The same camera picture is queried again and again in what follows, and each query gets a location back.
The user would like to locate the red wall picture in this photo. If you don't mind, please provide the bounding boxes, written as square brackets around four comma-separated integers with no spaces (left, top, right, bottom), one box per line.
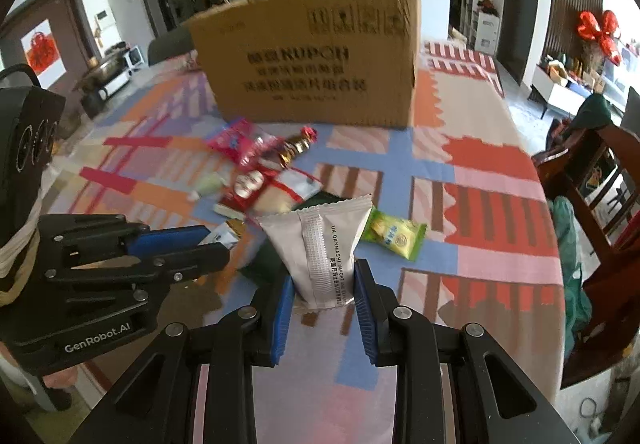
[20,19,67,88]

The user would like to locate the green cloth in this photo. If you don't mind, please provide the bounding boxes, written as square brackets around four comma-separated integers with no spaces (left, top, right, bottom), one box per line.
[547,197,594,360]

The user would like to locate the white red striped snack packet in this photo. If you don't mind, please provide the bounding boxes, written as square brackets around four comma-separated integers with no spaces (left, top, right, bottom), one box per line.
[250,167,323,216]

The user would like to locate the pale green small snack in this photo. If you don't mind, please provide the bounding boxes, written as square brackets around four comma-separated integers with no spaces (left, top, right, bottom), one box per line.
[189,171,224,201]

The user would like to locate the white small oven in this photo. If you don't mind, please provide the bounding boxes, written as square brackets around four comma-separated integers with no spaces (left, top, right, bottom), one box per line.
[122,47,147,74]

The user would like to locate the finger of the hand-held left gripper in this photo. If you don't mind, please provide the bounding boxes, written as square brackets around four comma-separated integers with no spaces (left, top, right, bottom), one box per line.
[40,214,212,261]
[45,244,232,295]

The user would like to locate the red snack packet with faces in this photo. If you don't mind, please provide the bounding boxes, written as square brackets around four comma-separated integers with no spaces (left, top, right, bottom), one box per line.
[220,169,275,216]

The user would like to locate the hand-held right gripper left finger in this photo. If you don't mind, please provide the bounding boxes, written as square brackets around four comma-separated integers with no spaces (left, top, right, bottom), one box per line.
[75,274,297,444]

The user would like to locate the dark grey chair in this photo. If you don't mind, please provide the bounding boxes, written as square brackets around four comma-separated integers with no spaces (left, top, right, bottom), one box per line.
[147,27,196,68]

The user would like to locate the pink snack packet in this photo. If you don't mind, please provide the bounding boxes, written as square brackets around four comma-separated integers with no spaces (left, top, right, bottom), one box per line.
[206,118,278,170]

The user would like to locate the white shelf unit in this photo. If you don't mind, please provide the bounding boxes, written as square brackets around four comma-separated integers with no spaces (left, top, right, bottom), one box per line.
[462,0,501,55]

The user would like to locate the black chair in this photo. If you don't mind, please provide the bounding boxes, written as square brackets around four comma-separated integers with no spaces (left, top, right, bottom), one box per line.
[625,87,640,127]

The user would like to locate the brown cardboard box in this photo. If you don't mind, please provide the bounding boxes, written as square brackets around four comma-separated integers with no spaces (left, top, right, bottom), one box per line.
[187,0,422,131]

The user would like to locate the brown wooden chair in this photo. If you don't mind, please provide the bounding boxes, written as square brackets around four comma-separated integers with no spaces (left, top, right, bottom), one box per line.
[532,121,640,390]

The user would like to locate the white low cabinet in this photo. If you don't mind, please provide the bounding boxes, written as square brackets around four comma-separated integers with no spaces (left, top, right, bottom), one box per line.
[530,64,601,119]

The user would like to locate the dark green jacket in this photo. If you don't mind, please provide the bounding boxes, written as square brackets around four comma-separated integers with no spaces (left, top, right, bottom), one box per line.
[574,94,614,131]

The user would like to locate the small white gold packet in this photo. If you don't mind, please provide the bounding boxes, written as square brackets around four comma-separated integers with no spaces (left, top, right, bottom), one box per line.
[197,219,246,248]

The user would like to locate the gold red candy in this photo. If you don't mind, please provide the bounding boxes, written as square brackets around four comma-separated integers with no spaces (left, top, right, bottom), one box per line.
[276,125,319,168]

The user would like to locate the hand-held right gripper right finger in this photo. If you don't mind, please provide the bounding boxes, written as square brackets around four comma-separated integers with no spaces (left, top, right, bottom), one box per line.
[352,258,583,444]

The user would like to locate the dark green snack packet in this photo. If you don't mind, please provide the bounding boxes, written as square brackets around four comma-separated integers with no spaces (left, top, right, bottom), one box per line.
[237,191,351,283]

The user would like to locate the red foil bow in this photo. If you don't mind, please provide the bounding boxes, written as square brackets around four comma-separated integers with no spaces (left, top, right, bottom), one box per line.
[577,10,624,65]

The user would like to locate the green yellow snack packet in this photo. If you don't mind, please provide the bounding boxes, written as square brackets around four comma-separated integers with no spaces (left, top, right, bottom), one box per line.
[361,207,427,261]

